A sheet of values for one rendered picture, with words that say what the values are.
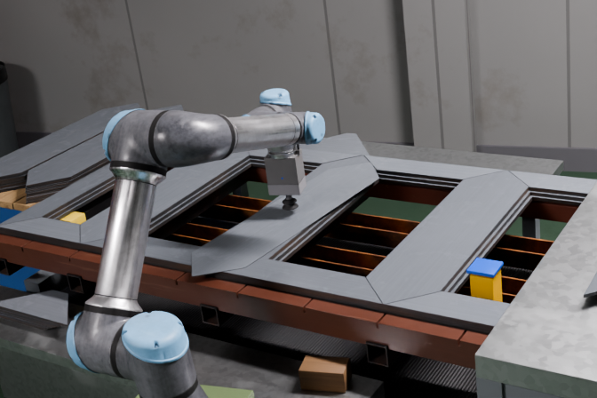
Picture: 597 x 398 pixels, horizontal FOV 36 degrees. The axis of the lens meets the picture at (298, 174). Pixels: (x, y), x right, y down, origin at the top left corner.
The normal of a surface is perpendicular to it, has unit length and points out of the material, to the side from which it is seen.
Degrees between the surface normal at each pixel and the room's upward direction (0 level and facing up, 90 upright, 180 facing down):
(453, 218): 0
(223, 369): 0
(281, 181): 90
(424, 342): 90
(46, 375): 90
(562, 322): 0
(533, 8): 90
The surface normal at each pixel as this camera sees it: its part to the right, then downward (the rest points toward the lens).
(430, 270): -0.12, -0.92
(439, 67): -0.39, 0.40
